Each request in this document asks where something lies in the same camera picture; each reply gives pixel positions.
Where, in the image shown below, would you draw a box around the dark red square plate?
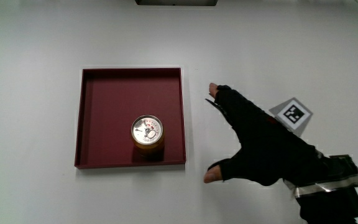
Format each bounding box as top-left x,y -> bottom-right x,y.
74,67 -> 187,170

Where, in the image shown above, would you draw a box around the person's right hand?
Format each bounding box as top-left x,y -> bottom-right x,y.
203,82 -> 323,187

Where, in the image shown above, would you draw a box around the dark grey box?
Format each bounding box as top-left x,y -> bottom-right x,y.
134,0 -> 219,7

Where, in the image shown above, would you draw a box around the gold red bull can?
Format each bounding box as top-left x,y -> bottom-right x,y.
131,114 -> 165,158

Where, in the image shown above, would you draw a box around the person's right forearm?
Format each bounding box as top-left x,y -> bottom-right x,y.
283,149 -> 358,224

